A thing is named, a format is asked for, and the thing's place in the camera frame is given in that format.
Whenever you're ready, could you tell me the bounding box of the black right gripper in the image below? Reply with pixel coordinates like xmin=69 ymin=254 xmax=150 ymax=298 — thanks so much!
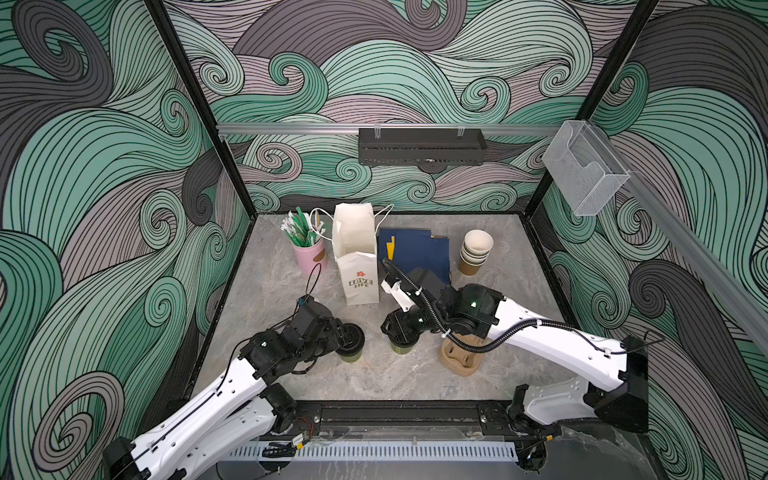
xmin=378 ymin=302 xmax=453 ymax=342

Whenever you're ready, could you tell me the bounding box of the green paper coffee cup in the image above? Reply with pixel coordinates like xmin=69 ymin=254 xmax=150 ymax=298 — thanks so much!
xmin=390 ymin=341 xmax=416 ymax=355

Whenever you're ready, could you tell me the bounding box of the brown pulp cup carrier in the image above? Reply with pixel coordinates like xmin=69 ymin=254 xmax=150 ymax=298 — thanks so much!
xmin=438 ymin=338 xmax=484 ymax=377

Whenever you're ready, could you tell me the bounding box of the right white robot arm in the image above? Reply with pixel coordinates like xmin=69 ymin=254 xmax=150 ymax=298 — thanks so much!
xmin=381 ymin=260 xmax=650 ymax=433

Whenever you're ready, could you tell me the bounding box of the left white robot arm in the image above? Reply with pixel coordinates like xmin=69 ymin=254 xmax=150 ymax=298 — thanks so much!
xmin=103 ymin=295 xmax=344 ymax=479

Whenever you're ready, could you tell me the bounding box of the white paper takeout bag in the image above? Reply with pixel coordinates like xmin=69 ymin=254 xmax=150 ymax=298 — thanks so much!
xmin=331 ymin=203 xmax=394 ymax=306

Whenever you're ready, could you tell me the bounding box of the pink straw holder cup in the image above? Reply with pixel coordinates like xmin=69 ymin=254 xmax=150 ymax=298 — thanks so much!
xmin=292 ymin=239 xmax=328 ymax=277

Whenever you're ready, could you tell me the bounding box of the dark blue napkin stack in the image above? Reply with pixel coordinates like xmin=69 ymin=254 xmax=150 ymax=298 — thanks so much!
xmin=377 ymin=228 xmax=451 ymax=283

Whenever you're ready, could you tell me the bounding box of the bundle of wrapped straws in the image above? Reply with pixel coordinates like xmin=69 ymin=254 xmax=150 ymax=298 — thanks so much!
xmin=280 ymin=207 xmax=326 ymax=248

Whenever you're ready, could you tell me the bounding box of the stack of paper cups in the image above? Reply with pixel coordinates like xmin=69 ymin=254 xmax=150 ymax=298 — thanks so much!
xmin=459 ymin=230 xmax=494 ymax=276

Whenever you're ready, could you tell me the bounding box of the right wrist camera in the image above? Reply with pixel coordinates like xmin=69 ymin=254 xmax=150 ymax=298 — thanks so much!
xmin=381 ymin=279 xmax=415 ymax=312

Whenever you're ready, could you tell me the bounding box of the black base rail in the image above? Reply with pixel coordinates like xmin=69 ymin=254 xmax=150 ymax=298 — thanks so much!
xmin=295 ymin=400 xmax=512 ymax=429

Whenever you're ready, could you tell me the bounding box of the black wall-mounted tray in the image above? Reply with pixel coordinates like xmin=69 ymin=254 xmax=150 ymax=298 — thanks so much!
xmin=358 ymin=129 xmax=488 ymax=169

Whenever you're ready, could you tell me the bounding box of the black enclosure corner post right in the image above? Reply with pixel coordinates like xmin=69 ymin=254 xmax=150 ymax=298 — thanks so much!
xmin=524 ymin=0 xmax=661 ymax=214

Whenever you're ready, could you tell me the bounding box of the black enclosure corner post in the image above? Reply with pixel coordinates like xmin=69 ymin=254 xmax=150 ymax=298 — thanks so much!
xmin=145 ymin=0 xmax=257 ymax=222
xmin=524 ymin=0 xmax=661 ymax=214

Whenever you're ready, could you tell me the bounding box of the grey aluminium rail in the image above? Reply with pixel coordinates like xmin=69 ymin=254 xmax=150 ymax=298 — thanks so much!
xmin=216 ymin=122 xmax=560 ymax=137

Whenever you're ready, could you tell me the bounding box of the clear acrylic wall holder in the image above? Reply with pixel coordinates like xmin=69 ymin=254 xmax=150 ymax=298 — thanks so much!
xmin=542 ymin=120 xmax=630 ymax=217

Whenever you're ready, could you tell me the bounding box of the black enclosure corner post left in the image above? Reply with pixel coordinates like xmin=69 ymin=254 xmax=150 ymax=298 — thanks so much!
xmin=145 ymin=0 xmax=257 ymax=222

